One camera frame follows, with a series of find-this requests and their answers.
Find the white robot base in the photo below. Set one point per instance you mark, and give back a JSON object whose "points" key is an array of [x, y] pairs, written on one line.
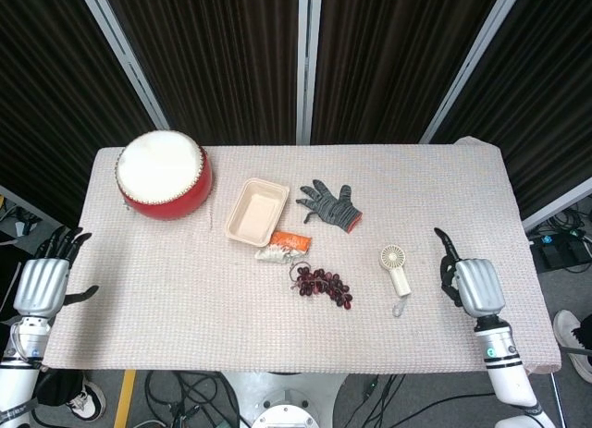
{"points": [[287, 393]]}

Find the red drum with white skin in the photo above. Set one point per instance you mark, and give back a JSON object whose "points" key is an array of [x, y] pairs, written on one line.
{"points": [[157, 167]]}

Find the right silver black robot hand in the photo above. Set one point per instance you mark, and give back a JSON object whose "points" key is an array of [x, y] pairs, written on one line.
{"points": [[481, 287]]}

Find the yellow floor tape strip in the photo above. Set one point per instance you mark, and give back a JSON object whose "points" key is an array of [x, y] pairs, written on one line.
{"points": [[125, 398]]}

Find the pinkish woven tablecloth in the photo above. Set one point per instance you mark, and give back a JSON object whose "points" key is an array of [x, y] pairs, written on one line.
{"points": [[185, 308]]}

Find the beige plastic food container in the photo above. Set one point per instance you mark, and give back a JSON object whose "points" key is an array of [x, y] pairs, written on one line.
{"points": [[254, 215]]}

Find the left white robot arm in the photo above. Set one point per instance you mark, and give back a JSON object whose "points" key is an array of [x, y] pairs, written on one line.
{"points": [[20, 377]]}

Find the grey knitted work glove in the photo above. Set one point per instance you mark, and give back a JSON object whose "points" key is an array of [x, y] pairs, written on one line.
{"points": [[333, 211]]}

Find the grey partition frame post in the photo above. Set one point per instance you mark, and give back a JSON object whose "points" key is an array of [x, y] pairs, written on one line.
{"points": [[125, 58], [309, 63], [472, 63]]}

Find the white and black sneaker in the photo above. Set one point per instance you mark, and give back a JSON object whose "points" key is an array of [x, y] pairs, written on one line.
{"points": [[571, 335], [88, 400]]}

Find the dark slatted partition panel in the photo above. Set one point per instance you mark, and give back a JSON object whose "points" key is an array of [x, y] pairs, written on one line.
{"points": [[388, 63], [217, 63], [550, 100], [51, 100]]}

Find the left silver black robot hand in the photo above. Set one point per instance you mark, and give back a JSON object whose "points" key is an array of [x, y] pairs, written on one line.
{"points": [[41, 284]]}

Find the orange and white snack bag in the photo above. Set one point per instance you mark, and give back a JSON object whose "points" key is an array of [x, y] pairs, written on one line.
{"points": [[289, 241]]}

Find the white handheld fan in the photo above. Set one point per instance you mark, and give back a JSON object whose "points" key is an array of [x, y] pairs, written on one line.
{"points": [[400, 280]]}

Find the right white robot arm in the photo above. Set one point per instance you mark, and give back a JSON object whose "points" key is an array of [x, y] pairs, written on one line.
{"points": [[504, 372]]}

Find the bunch of dark red grapes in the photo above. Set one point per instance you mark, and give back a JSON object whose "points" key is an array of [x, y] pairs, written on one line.
{"points": [[324, 284]]}

